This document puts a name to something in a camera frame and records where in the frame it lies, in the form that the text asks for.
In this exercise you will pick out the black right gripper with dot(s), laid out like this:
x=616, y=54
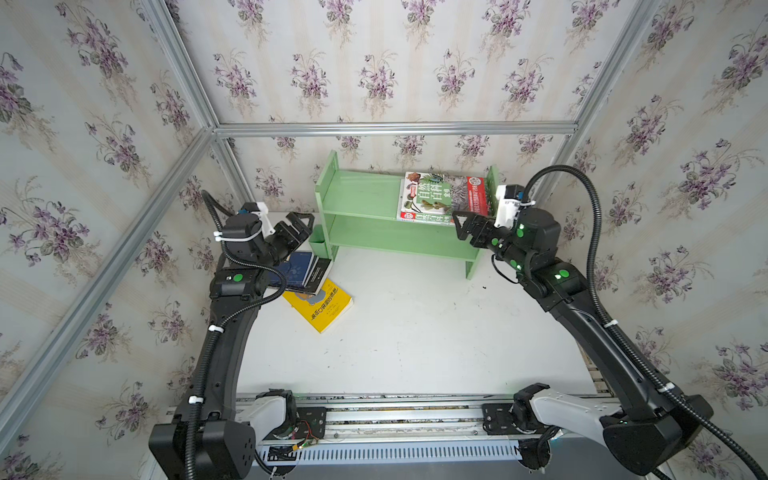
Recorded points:
x=486, y=234

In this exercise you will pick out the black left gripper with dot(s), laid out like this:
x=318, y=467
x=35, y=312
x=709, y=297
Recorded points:
x=301, y=232

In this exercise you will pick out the green red nature book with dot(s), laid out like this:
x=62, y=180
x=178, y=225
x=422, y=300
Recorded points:
x=432, y=198

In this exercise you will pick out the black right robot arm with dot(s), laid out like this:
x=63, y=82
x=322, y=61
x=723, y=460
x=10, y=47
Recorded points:
x=644, y=429

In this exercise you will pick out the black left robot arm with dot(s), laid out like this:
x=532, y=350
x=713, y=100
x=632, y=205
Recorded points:
x=204, y=439

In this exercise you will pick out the dark blue book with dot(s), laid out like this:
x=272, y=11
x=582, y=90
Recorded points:
x=296, y=269

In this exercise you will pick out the black book under blue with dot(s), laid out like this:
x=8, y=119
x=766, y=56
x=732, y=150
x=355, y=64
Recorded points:
x=317, y=276

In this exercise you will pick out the green wooden bookshelf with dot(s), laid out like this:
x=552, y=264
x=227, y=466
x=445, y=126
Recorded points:
x=357, y=209

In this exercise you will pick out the yellow book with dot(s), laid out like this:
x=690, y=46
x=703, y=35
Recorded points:
x=321, y=309

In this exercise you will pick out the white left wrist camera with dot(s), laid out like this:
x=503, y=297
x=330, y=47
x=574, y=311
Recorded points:
x=256, y=220

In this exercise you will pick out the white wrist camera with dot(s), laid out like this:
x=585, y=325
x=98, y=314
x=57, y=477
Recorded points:
x=256, y=220
x=510, y=202

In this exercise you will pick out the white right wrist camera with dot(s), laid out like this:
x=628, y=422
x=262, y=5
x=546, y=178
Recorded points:
x=510, y=202

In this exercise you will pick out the aluminium frame top bar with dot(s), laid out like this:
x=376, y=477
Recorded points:
x=441, y=128

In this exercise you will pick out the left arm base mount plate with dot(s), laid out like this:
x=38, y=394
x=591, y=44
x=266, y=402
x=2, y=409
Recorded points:
x=310, y=424

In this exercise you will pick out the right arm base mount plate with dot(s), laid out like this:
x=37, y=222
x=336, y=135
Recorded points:
x=499, y=419

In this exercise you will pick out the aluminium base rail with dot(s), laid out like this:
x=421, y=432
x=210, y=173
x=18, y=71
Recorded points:
x=422, y=419

